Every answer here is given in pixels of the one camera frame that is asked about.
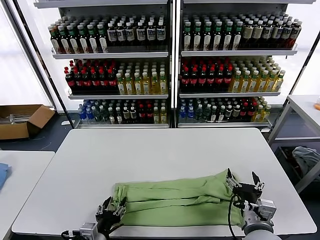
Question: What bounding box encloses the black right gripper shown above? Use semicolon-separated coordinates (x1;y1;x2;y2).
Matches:
224;167;266;205

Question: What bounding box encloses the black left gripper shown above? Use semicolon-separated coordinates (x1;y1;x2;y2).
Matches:
96;196;128;233

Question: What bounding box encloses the light green polo shirt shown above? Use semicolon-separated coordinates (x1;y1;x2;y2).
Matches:
110;169;247;227

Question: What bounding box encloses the black storage crate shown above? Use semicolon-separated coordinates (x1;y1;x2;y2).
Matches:
274;145;320;187

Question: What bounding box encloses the grey crumpled cloth pile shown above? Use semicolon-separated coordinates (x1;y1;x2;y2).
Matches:
291;146;320;181

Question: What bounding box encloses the cola bottle red cap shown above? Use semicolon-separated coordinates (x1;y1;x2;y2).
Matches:
223;66;233;92
82;67;92;93
138;104;147;124
247;102;256;122
145;103;154;124
214;66;224;92
73;67;83;93
206;66;216;92
188;66;199;92
107;67;117;93
99;67;109;93
180;66;190;92
239;102;249;122
90;67;100;93
197;66;207;92
64;66;75;93

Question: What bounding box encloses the yellow tea bottle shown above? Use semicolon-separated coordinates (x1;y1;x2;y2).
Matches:
141;71;151;95
159;106;168;124
239;70;250;93
124;72;135;95
150;71;160;95
273;69;285;92
158;71;168;95
229;70;241;93
133;71;143;95
254;104;264;123
256;69;268;93
116;72;126;95
262;104;272;122
248;70;259;93
265;69;276;93
152;106;161;124

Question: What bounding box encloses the dark bottle pale label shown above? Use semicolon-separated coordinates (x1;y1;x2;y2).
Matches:
122;106;131;124
232;104;241;122
224;104;233;122
129;106;138;124

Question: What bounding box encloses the low white side table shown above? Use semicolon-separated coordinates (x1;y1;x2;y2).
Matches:
0;150;56;240

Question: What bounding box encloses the blue folded cloth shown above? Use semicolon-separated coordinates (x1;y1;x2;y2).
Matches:
0;162;12;192

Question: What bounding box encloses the brown cardboard box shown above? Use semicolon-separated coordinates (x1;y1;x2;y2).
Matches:
0;104;56;140

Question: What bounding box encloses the grey drinks shelf rack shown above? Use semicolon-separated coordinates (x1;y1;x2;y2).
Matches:
33;0;173;130
174;0;316;129

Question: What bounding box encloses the grey metal rods bundle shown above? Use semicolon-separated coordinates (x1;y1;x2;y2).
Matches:
0;113;32;125

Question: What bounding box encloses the dark tea bottle green cap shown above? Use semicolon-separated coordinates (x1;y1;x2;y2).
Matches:
87;23;99;54
58;24;70;54
223;21;234;51
77;23;89;54
97;22;109;53
182;21;193;51
232;21;243;50
49;24;61;55
192;21;203;51
202;21;213;51
212;21;223;51
67;24;80;54

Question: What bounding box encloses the dark bottle beige label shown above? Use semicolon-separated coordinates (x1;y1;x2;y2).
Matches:
252;19;264;50
242;20;254;50

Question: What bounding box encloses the dark bottle blue white label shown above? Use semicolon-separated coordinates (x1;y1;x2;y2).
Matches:
106;21;118;48
136;21;147;48
262;19;274;50
272;19;283;49
124;21;136;48
116;21;127;48
146;20;157;48
156;20;166;48
291;18;303;48
281;19;293;48

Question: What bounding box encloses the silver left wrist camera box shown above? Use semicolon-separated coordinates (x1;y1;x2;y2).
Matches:
79;221;98;237

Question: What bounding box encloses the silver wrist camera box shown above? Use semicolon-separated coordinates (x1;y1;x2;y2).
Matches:
254;197;277;222
79;221;98;237

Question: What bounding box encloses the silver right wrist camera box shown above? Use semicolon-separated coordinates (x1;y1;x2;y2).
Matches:
254;197;277;222

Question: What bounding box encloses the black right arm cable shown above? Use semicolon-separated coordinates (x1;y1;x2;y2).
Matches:
227;193;247;238

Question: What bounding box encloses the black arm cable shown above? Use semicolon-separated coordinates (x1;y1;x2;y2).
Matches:
227;193;247;238
61;223;123;237

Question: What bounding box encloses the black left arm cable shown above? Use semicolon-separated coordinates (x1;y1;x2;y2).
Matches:
61;223;123;237

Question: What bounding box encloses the white metal frame side table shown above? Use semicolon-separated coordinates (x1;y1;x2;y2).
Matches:
266;94;320;193

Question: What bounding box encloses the dark window frame post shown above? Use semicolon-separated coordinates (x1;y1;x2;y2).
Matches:
269;31;320;129
11;0;76;127

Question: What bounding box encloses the grey window frame post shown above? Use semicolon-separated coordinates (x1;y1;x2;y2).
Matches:
0;0;56;110

